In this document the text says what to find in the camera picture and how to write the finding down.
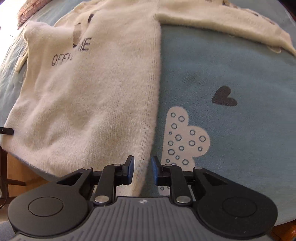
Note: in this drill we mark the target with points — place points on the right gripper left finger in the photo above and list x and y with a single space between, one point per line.
109 178

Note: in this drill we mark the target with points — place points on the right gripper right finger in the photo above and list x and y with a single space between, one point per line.
171 176

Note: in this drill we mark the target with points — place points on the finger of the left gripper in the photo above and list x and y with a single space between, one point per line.
6 131

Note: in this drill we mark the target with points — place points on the cream knit sweater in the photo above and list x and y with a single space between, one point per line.
92 92

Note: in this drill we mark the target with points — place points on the blue floral bed sheet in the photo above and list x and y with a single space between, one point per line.
231 92

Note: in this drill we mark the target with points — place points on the pink floral quilt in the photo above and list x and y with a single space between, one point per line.
29 8

